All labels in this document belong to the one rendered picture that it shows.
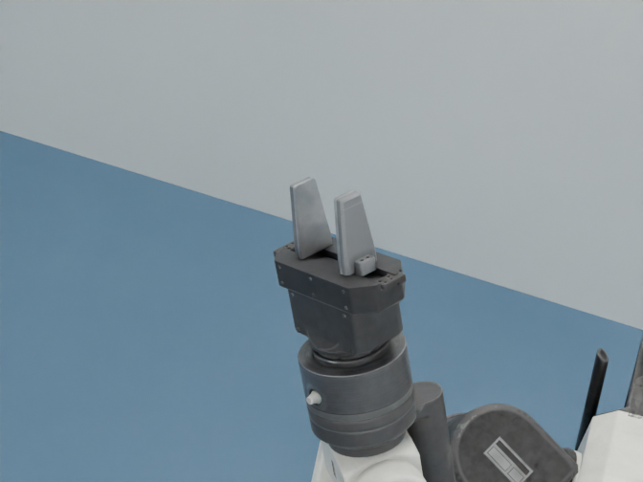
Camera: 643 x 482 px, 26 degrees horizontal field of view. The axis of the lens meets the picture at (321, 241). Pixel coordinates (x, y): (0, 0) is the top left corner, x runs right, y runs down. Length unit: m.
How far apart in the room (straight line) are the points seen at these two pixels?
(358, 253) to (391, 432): 0.15
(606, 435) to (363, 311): 0.40
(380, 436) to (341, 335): 0.09
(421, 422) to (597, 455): 0.26
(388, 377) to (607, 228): 1.92
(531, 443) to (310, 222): 0.36
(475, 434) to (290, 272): 0.31
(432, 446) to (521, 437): 0.18
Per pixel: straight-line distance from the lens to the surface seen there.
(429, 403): 1.15
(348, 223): 1.04
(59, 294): 3.21
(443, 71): 2.84
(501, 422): 1.33
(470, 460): 1.32
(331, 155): 3.11
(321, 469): 1.21
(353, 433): 1.11
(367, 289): 1.04
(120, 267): 3.25
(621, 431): 1.37
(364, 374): 1.08
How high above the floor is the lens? 2.37
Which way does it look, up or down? 46 degrees down
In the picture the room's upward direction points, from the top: straight up
